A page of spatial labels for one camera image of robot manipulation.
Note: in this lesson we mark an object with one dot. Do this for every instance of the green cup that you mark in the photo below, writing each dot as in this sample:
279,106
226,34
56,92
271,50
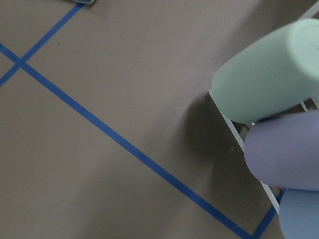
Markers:
264,72

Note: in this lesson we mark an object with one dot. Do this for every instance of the blue cup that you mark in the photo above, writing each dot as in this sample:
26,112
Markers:
299,214

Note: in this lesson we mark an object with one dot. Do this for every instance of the purple cup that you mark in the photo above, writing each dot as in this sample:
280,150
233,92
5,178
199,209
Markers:
284,151

